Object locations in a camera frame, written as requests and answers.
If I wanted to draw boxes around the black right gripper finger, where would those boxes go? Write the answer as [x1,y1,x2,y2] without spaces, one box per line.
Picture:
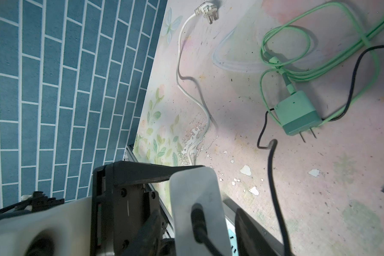
[235,208,284,256]

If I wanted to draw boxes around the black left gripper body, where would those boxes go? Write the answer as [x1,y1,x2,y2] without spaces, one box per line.
[89,161,205,256]

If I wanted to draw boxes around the white USB charger adapter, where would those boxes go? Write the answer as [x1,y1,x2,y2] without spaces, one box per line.
[169,165,231,256]

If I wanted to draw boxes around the black USB cable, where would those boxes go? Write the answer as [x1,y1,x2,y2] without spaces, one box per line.
[190,44,384,256]

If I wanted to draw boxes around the light green charger with prongs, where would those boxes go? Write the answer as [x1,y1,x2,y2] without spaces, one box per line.
[274,91,323,143]

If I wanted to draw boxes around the white power strip colourful sockets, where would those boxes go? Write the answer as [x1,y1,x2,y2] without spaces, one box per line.
[228,226,239,256]

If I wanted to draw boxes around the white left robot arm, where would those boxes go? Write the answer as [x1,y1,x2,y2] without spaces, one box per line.
[0,161,216,256]

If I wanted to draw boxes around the white power strip cord plug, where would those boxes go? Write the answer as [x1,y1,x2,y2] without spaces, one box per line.
[175,1,220,167]

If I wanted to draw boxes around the light green charger cable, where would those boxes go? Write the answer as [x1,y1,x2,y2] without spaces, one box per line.
[259,0,384,127]

